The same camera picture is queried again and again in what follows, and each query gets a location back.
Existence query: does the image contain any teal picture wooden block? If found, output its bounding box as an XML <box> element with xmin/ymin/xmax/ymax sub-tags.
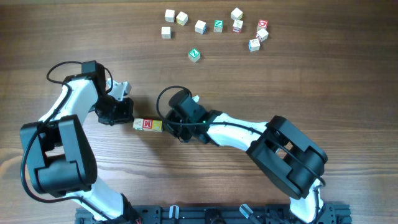
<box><xmin>133</xmin><ymin>118</ymin><xmax>144</xmax><ymax>130</ymax></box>

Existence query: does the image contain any yellow K wooden block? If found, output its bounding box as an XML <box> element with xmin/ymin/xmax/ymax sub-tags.
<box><xmin>151</xmin><ymin>119</ymin><xmax>163</xmax><ymax>132</ymax></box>

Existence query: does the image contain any red M wooden block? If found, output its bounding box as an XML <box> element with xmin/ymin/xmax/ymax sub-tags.
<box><xmin>142</xmin><ymin>119</ymin><xmax>153</xmax><ymax>131</ymax></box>

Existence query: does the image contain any green Z wooden block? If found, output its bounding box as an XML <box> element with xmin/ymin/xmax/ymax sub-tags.
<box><xmin>188</xmin><ymin>48</ymin><xmax>201</xmax><ymax>62</ymax></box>

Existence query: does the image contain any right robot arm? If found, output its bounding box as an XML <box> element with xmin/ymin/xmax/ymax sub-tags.
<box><xmin>161</xmin><ymin>86</ymin><xmax>328</xmax><ymax>223</ymax></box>

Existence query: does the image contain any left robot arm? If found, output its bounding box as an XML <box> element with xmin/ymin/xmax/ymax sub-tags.
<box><xmin>20</xmin><ymin>60</ymin><xmax>143</xmax><ymax>223</ymax></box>

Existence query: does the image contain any wooden block left lower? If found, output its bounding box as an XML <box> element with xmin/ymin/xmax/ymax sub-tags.
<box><xmin>161</xmin><ymin>27</ymin><xmax>172</xmax><ymax>39</ymax></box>

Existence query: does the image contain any blue edged wooden block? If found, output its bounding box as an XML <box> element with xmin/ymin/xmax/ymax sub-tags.
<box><xmin>195</xmin><ymin>20</ymin><xmax>206</xmax><ymax>34</ymax></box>

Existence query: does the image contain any green N wooden block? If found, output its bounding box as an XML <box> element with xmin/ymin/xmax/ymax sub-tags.
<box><xmin>213</xmin><ymin>20</ymin><xmax>223</xmax><ymax>33</ymax></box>

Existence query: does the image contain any blue sided wooden block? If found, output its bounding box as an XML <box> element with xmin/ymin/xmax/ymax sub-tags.
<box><xmin>248</xmin><ymin>39</ymin><xmax>261</xmax><ymax>52</ymax></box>

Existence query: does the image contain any yellow edged wooden block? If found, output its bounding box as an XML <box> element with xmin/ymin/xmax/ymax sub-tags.
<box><xmin>176</xmin><ymin>11</ymin><xmax>188</xmax><ymax>26</ymax></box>

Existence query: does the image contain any red edged picture block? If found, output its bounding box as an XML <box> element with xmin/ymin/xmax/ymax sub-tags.
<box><xmin>233</xmin><ymin>19</ymin><xmax>243</xmax><ymax>33</ymax></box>

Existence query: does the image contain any plain wooden block far left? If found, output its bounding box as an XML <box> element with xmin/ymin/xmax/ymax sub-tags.
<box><xmin>165</xmin><ymin>9</ymin><xmax>175</xmax><ymax>22</ymax></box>

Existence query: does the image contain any plain wooden block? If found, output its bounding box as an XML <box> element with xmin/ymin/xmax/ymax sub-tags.
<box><xmin>165</xmin><ymin>9</ymin><xmax>175</xmax><ymax>22</ymax></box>
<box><xmin>231</xmin><ymin>7</ymin><xmax>243</xmax><ymax>21</ymax></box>

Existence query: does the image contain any red sided wooden block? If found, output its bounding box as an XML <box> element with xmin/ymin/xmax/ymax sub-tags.
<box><xmin>256</xmin><ymin>28</ymin><xmax>269</xmax><ymax>42</ymax></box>

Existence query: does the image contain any plain wooden block top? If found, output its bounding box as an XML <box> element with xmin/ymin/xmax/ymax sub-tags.
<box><xmin>231</xmin><ymin>7</ymin><xmax>243</xmax><ymax>21</ymax></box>

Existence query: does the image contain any red O wooden block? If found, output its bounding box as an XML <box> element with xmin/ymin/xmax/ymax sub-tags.
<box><xmin>257</xmin><ymin>19</ymin><xmax>269</xmax><ymax>31</ymax></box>

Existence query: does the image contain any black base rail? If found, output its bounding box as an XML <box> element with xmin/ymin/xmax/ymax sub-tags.
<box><xmin>74</xmin><ymin>202</ymin><xmax>353</xmax><ymax>224</ymax></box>

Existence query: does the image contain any black right camera cable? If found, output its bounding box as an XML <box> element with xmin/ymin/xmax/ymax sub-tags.
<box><xmin>155</xmin><ymin>85</ymin><xmax>326</xmax><ymax>224</ymax></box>

